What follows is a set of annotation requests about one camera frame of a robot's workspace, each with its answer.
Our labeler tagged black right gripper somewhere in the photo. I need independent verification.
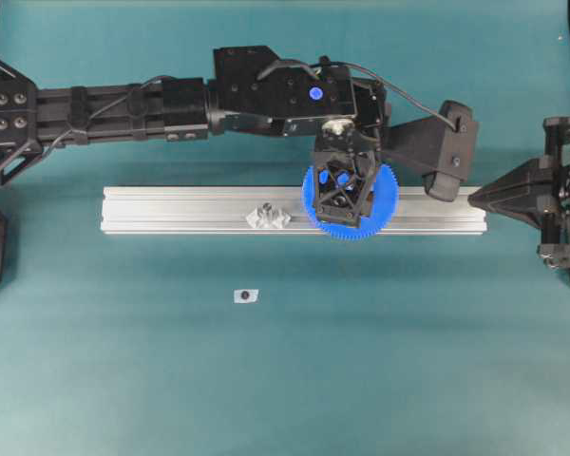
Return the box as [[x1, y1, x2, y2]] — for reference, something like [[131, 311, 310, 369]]
[[468, 117, 570, 269]]

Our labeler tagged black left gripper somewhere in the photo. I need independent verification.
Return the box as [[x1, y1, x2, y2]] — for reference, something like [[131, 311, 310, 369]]
[[311, 121, 385, 224]]

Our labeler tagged large blue plastic gear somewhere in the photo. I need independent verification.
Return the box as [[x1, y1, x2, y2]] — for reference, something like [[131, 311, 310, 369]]
[[301, 164, 399, 240]]

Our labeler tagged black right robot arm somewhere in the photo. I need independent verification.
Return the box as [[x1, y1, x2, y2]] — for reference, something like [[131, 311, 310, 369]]
[[468, 1, 570, 271]]

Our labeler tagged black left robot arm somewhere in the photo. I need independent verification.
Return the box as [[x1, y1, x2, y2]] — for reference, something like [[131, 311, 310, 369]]
[[0, 46, 387, 228]]

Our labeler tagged small white marker with dot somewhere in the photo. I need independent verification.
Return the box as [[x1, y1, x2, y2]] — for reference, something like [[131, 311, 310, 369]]
[[233, 289, 259, 304]]

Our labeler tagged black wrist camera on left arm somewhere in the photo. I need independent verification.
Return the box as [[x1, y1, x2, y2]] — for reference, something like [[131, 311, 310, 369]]
[[381, 101, 479, 202]]

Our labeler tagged clear plastic shaft bracket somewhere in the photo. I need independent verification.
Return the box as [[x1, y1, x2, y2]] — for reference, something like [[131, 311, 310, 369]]
[[245, 204, 291, 230]]

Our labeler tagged silver aluminium extrusion rail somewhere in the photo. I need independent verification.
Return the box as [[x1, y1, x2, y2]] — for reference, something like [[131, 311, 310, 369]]
[[100, 186, 487, 236]]

